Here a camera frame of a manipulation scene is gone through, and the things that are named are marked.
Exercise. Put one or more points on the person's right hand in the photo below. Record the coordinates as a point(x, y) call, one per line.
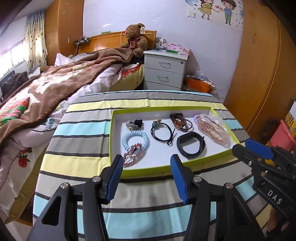
point(271, 217)

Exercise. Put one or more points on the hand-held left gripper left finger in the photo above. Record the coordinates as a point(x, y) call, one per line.
point(114, 178)

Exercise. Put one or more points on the patterned curtain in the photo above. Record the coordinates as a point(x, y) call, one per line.
point(35, 41)

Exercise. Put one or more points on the wooden headboard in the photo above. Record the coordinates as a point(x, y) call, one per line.
point(101, 42)

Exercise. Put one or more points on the clear pink hair claw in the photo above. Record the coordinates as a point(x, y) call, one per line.
point(210, 129)

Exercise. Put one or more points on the large wooden wardrobe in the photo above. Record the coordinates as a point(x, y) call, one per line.
point(259, 69)

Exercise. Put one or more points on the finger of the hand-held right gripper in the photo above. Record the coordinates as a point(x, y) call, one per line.
point(242, 154)
point(257, 148)

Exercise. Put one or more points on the brown teddy bear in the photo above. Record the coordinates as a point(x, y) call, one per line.
point(134, 32)

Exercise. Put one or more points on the pink floral box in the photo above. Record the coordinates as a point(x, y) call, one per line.
point(179, 48)

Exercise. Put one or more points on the white wall switch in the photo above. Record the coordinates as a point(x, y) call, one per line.
point(192, 14)

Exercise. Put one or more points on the striped tablecloth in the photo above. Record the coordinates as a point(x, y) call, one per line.
point(81, 139)

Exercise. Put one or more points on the pink rhinestone hair clip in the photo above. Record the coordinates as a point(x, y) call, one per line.
point(133, 155)

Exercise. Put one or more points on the red green printed cloth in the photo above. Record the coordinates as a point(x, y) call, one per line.
point(16, 111)

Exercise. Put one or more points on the cartoon wall sticker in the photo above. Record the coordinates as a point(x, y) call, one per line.
point(208, 9)

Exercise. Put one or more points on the small bottles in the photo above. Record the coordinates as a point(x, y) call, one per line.
point(161, 44)

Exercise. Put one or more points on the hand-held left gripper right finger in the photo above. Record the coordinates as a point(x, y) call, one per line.
point(180, 178)

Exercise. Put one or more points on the brown blanket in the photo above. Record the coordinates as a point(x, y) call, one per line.
point(57, 88)

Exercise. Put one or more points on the yellow-green shallow box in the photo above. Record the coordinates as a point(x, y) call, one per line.
point(148, 172)

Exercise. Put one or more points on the grey bear hair clip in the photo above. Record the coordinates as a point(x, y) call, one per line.
point(131, 125)

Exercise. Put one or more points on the white nightstand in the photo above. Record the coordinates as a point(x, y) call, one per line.
point(161, 69)

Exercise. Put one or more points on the power strip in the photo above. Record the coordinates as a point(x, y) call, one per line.
point(82, 40)

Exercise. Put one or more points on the red yellow pillow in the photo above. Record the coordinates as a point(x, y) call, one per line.
point(129, 81)

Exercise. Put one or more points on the orange storage box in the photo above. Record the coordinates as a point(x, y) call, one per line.
point(196, 84)

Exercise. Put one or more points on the black wristband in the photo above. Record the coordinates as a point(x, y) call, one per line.
point(182, 150)

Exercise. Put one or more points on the narrow wooden wardrobe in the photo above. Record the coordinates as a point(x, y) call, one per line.
point(62, 34)

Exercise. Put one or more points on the pink bucket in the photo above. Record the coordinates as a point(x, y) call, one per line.
point(282, 136)

